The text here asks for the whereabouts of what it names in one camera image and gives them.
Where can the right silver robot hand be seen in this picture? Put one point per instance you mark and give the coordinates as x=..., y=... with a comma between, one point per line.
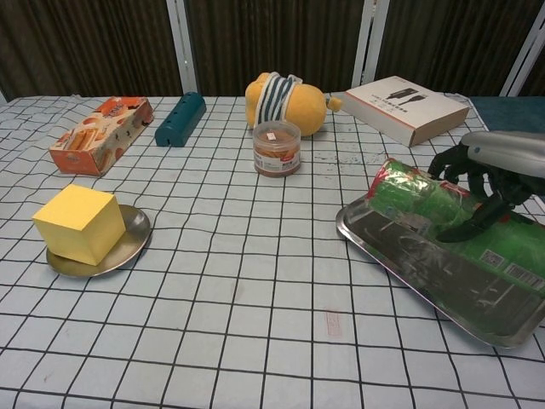
x=511, y=153

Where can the green Pringles chips can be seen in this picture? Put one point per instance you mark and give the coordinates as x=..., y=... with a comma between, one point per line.
x=409, y=196

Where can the yellow foam cube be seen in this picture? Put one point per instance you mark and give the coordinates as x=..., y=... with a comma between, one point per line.
x=76, y=226

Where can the white charger cardboard box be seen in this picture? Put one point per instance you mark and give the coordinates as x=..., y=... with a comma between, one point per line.
x=400, y=111

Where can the rectangular stainless steel tray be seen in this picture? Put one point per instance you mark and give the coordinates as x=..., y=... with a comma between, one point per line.
x=383, y=238

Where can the yellow plush toy striped cloth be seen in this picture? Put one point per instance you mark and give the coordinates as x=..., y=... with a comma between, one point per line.
x=306, y=106

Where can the clear plastic snack jar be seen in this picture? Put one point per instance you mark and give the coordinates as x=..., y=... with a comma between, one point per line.
x=277, y=149

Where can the teal plastic holder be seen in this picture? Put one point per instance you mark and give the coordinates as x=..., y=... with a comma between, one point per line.
x=181, y=121

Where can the white black checkered tablecloth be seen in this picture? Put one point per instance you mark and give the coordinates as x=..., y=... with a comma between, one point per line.
x=213, y=341

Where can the round stainless steel plate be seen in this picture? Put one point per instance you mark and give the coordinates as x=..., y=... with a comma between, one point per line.
x=134, y=230

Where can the orange snack carton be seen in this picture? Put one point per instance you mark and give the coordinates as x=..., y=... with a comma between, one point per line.
x=102, y=136

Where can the white metal frame post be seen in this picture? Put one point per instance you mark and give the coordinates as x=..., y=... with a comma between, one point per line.
x=183, y=47
x=372, y=42
x=526, y=59

